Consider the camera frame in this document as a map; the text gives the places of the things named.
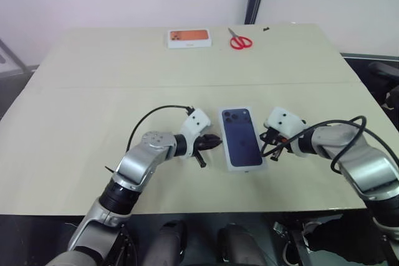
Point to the dark rounded shape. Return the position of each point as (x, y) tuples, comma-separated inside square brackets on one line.
[(168, 244), (240, 244)]

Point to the small black object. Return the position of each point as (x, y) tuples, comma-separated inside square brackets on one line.
[(266, 29)]

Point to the black wheeled base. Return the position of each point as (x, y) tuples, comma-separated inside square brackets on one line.
[(293, 241)]

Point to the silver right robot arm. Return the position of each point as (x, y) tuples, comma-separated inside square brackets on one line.
[(368, 166)]

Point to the white box lid orange print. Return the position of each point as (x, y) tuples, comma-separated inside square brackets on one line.
[(190, 35)]

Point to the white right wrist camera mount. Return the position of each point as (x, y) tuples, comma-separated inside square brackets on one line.
[(285, 121)]

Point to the dark blue phone box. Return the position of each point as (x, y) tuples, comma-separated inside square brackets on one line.
[(263, 166)]

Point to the grey metal frame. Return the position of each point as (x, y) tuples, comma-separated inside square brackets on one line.
[(12, 66)]

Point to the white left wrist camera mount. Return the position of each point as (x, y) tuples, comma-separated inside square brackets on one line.
[(196, 121)]

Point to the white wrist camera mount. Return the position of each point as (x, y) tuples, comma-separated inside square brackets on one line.
[(196, 121), (285, 121)]

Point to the black office chair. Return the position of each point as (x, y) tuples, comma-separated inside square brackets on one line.
[(385, 74)]

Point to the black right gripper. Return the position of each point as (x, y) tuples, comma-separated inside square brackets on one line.
[(278, 138)]

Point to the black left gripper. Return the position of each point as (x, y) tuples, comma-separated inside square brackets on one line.
[(202, 144)]

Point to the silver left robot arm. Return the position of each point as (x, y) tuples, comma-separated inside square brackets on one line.
[(137, 166)]

